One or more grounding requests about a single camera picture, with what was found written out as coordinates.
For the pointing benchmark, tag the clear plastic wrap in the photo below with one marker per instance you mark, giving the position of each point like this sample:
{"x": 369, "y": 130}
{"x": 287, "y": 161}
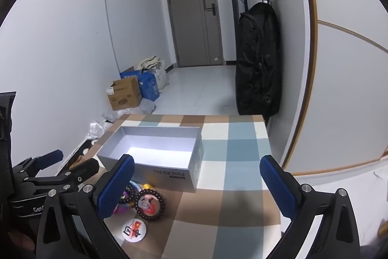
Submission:
{"x": 142, "y": 108}

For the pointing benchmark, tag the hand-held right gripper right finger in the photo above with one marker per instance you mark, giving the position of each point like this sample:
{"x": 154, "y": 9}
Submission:
{"x": 277, "y": 186}

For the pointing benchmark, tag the brown cardboard box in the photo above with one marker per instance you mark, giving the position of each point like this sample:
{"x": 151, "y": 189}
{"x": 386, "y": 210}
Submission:
{"x": 125, "y": 95}

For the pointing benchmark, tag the white bag with cloth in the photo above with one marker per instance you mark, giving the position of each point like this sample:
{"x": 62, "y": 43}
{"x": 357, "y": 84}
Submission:
{"x": 154, "y": 64}

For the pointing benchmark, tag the crumpled clear plastic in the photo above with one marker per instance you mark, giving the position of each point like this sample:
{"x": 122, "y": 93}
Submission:
{"x": 96, "y": 129}

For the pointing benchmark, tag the checked tablecloth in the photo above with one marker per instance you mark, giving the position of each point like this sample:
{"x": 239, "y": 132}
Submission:
{"x": 236, "y": 140}

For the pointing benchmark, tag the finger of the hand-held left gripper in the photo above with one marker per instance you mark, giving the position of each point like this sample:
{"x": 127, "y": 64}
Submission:
{"x": 81, "y": 169}
{"x": 53, "y": 155}

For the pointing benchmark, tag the grey cardboard box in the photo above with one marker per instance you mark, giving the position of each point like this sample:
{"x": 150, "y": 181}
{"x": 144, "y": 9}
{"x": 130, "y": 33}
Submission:
{"x": 169, "y": 177}

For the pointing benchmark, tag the pink translucent charm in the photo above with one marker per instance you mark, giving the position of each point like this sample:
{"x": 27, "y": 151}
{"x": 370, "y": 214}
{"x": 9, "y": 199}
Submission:
{"x": 145, "y": 203}

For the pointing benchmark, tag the white round badge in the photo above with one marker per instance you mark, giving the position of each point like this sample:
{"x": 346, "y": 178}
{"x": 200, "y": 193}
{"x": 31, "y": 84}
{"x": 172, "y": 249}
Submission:
{"x": 133, "y": 230}

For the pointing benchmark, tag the person's left hand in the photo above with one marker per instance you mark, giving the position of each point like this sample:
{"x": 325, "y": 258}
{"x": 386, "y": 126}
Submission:
{"x": 19, "y": 239}

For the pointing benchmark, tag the blue cardboard box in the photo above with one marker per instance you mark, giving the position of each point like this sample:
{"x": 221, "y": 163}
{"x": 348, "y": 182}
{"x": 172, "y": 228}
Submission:
{"x": 150, "y": 86}

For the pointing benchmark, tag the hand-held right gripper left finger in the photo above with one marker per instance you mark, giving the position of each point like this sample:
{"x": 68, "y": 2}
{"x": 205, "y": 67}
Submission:
{"x": 116, "y": 186}

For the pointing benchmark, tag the black backpack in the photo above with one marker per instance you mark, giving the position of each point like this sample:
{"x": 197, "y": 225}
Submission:
{"x": 257, "y": 64}

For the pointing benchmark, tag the grey door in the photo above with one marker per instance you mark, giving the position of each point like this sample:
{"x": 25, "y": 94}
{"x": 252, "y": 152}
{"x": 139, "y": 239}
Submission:
{"x": 191, "y": 19}

